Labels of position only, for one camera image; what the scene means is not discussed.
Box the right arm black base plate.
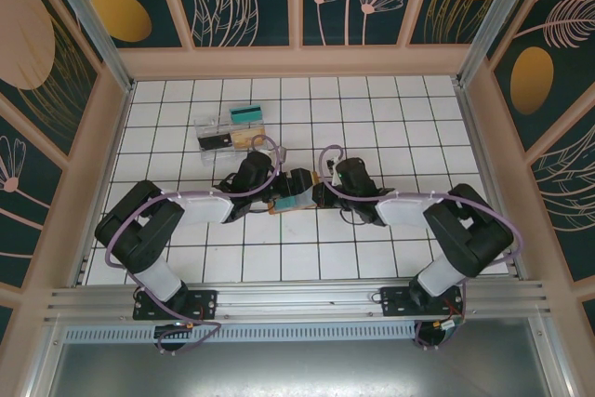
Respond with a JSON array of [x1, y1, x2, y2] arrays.
[[379, 285, 466, 319]]

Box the aluminium frame post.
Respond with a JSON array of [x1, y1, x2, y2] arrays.
[[454, 0, 553, 87], [36, 0, 137, 92]]

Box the aluminium mounting rail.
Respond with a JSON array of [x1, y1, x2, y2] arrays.
[[44, 280, 552, 324]]

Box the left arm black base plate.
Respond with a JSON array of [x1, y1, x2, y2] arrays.
[[133, 289, 218, 322]]

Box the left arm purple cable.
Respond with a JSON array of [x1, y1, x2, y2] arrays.
[[104, 135, 287, 355]]

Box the tan wooden block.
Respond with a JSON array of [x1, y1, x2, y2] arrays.
[[231, 128, 267, 150]]

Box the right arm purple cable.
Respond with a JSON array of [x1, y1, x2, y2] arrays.
[[320, 144, 525, 352]]

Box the slotted grey cable duct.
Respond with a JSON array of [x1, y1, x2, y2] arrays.
[[62, 322, 417, 343]]

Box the clear acrylic organizer tray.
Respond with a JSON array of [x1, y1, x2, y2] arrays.
[[193, 113, 270, 166]]

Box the black credit card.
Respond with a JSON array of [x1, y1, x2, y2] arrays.
[[198, 133, 232, 152]]

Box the orange leather card holder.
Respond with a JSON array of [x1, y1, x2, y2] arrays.
[[268, 169, 323, 218]]

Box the grey metal sheet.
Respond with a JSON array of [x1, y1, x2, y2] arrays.
[[46, 340, 555, 397]]

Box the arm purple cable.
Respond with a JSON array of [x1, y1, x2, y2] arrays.
[[320, 144, 525, 352], [104, 135, 287, 355]]

